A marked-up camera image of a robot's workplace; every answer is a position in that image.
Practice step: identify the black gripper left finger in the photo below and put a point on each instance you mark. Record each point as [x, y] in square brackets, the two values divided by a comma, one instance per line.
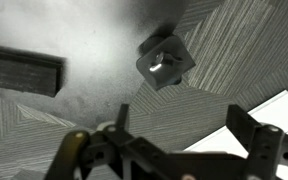
[80, 153]

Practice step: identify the white cabinet with black top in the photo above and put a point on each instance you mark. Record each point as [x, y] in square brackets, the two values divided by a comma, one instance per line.
[267, 110]

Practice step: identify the black table clamp with knob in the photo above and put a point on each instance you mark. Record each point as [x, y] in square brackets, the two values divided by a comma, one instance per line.
[165, 63]

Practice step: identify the black box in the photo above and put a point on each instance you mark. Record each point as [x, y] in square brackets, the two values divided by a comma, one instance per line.
[20, 71]

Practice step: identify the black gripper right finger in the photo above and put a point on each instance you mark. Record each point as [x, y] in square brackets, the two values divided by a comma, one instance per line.
[264, 146]

